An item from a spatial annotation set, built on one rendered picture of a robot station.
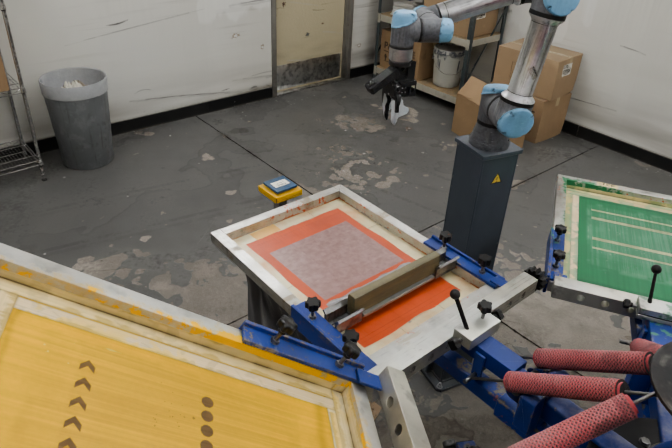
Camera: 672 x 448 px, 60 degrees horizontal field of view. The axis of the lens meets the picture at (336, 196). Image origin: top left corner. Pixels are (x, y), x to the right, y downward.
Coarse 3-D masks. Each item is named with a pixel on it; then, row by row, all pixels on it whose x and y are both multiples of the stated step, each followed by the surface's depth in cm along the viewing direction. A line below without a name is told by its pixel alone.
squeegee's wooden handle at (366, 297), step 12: (432, 252) 183; (408, 264) 177; (420, 264) 177; (432, 264) 181; (384, 276) 171; (396, 276) 172; (408, 276) 175; (420, 276) 180; (360, 288) 166; (372, 288) 166; (384, 288) 169; (396, 288) 174; (348, 300) 165; (360, 300) 164; (372, 300) 168; (348, 312) 167
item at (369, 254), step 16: (304, 224) 212; (320, 224) 213; (336, 224) 213; (352, 224) 214; (320, 240) 204; (336, 240) 204; (352, 240) 205; (368, 240) 205; (384, 240) 206; (336, 256) 196; (352, 256) 197; (368, 256) 197; (384, 256) 197; (400, 256) 198; (368, 272) 189; (384, 272) 190; (432, 288) 184; (448, 288) 184; (400, 304) 177; (416, 304) 177; (432, 304) 177
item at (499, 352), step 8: (480, 344) 151; (488, 344) 152; (496, 344) 152; (472, 352) 153; (480, 352) 151; (488, 352) 149; (496, 352) 149; (504, 352) 149; (512, 352) 149; (488, 360) 149; (496, 360) 147; (504, 360) 147; (512, 360) 147; (520, 360) 147; (488, 368) 150; (496, 368) 148; (504, 368) 146; (512, 368) 145; (520, 368) 146
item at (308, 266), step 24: (264, 240) 202; (288, 240) 203; (312, 240) 204; (288, 264) 191; (312, 264) 192; (336, 264) 192; (312, 288) 181; (336, 288) 182; (384, 312) 173; (408, 312) 174; (360, 336) 164; (384, 336) 165
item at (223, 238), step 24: (336, 192) 227; (264, 216) 209; (288, 216) 215; (384, 216) 213; (216, 240) 197; (408, 240) 204; (240, 264) 187; (264, 288) 179; (480, 288) 179; (288, 312) 171; (456, 312) 169; (408, 336) 160; (384, 360) 152
